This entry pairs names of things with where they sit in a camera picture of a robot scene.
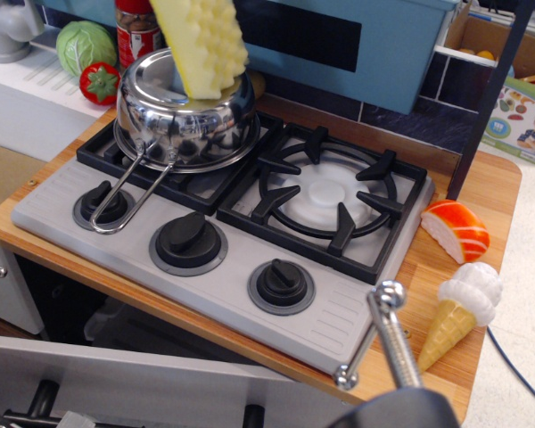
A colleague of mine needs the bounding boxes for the toy food package box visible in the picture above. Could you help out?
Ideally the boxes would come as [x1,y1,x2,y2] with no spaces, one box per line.
[481,78,535,164]

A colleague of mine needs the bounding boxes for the blue toy microwave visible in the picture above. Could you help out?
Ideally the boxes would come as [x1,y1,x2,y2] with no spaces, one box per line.
[34,0,462,115]

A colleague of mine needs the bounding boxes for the black left stove knob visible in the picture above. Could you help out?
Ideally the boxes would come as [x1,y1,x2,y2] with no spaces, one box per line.
[72,180,137,232]

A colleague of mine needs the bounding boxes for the black left burner grate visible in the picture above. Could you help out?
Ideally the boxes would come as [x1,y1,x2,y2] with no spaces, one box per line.
[77,112,284,215]

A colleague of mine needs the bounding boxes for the toy ice cream cone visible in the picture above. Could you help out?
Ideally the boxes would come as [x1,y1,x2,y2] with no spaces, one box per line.
[417,262,504,372]

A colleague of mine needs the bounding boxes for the grey oven door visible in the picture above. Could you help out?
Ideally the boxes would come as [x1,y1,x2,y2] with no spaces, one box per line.
[0,336,353,427]

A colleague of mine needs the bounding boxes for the blue cable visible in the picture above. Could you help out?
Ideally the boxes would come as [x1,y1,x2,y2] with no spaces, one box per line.
[486,325,535,416]

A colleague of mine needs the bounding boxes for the black vertical post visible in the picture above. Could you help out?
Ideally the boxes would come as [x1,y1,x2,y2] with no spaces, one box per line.
[446,1,535,200]

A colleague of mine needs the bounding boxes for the toy green cabbage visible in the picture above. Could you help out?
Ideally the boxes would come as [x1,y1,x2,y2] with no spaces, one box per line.
[55,21,118,77]

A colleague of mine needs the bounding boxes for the chrome towel rail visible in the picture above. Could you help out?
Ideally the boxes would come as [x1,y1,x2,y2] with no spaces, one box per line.
[333,280,424,391]

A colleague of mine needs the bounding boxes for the toy salmon sushi piece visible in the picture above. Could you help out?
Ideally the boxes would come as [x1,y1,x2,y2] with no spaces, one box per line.
[421,200,490,265]

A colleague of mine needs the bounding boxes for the grey toy stove top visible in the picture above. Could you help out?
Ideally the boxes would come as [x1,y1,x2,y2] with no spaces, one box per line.
[10,111,436,375]

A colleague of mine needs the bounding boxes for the black right burner grate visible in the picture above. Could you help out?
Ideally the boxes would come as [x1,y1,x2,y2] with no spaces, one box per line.
[217,124,434,284]

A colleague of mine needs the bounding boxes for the black right stove knob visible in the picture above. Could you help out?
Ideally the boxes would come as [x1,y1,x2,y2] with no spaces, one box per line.
[247,259,316,317]

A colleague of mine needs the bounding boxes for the toy red tomato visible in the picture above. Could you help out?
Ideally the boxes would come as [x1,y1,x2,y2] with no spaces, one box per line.
[79,62,120,106]

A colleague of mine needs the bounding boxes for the red labelled spice jar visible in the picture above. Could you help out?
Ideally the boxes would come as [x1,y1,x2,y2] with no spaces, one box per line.
[115,0,164,69]

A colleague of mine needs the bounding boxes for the grey toy faucet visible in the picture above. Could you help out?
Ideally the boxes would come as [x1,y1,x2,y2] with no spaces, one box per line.
[0,0,45,63]

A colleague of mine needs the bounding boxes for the yellow wavy sponge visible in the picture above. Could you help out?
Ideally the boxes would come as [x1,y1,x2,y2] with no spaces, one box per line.
[151,0,249,100]

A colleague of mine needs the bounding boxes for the black middle stove knob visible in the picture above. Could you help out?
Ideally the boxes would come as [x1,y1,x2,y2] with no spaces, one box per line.
[149,212,228,277]

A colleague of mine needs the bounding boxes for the black burner grate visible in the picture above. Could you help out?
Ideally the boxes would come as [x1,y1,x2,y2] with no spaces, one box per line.
[217,124,434,284]
[77,112,284,215]

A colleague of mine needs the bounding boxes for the cardboard box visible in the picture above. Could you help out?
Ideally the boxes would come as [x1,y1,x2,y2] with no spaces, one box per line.
[443,1,535,86]

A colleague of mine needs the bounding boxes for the upside-down steel pot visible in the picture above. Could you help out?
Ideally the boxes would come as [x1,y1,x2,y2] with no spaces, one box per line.
[89,49,259,235]

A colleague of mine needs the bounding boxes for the wooden counter top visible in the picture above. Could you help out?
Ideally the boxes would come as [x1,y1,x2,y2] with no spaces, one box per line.
[0,95,522,420]

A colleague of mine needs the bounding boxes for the black stove knob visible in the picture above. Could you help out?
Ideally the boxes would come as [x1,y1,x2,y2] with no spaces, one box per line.
[247,259,316,317]
[149,212,228,277]
[72,180,137,232]

